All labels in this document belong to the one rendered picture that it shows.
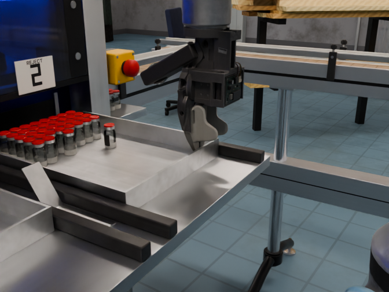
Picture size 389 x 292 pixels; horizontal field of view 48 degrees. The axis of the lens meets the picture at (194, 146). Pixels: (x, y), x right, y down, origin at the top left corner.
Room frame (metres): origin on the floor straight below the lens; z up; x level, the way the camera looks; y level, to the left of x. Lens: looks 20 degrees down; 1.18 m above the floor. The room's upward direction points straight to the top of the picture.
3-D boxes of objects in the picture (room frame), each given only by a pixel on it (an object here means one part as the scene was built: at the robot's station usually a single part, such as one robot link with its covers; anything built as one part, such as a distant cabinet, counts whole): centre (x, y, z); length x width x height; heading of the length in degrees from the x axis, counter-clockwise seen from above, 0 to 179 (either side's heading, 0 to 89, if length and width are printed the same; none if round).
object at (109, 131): (0.79, 0.16, 0.90); 0.02 x 0.02 x 0.04
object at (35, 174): (0.53, 0.17, 0.91); 0.14 x 0.03 x 0.06; 59
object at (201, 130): (0.68, -0.01, 0.95); 0.06 x 0.03 x 0.09; 59
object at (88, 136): (0.77, 0.24, 0.91); 0.18 x 0.02 x 0.05; 148
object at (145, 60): (1.35, 0.16, 0.92); 0.69 x 0.15 x 0.16; 149
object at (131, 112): (1.06, 0.22, 0.87); 0.14 x 0.13 x 0.02; 59
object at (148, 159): (0.72, 0.17, 0.90); 0.34 x 0.26 x 0.04; 58
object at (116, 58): (1.03, 0.19, 1.00); 0.08 x 0.07 x 0.07; 59
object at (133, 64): (1.00, 0.15, 1.00); 0.04 x 0.04 x 0.04; 59
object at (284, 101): (1.54, -0.33, 0.46); 0.09 x 0.09 x 0.77; 59
